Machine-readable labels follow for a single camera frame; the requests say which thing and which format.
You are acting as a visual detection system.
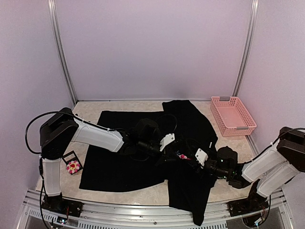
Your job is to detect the black t-shirt blue logo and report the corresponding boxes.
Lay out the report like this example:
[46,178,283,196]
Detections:
[80,100,218,226]

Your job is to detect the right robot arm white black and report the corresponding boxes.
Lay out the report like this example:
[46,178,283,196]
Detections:
[192,127,305,217]

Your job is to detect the left aluminium frame post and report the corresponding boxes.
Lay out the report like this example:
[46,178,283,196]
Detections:
[47,0,78,105]

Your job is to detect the aluminium frame post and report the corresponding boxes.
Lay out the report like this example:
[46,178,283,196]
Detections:
[231,0,260,96]
[47,0,78,105]

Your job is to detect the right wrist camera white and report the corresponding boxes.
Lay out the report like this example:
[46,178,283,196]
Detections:
[195,148,208,167]

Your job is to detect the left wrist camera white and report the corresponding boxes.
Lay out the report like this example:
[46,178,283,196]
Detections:
[160,133,175,152]

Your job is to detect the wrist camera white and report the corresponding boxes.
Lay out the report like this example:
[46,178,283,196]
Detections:
[160,133,175,152]
[195,148,208,167]

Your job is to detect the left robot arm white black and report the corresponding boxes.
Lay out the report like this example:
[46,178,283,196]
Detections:
[39,107,175,217]

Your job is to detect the right aluminium frame post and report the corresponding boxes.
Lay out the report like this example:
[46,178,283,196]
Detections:
[231,0,260,96]

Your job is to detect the pink plastic basket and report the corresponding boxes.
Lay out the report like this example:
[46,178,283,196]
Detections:
[210,96,257,137]

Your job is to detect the front aluminium rail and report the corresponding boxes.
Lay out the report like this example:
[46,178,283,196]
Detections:
[13,189,295,229]

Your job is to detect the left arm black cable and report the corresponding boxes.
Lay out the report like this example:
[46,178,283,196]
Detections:
[24,111,178,155]

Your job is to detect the flower brooch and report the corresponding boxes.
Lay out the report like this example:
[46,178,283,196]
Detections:
[66,160,81,174]
[179,154,189,160]

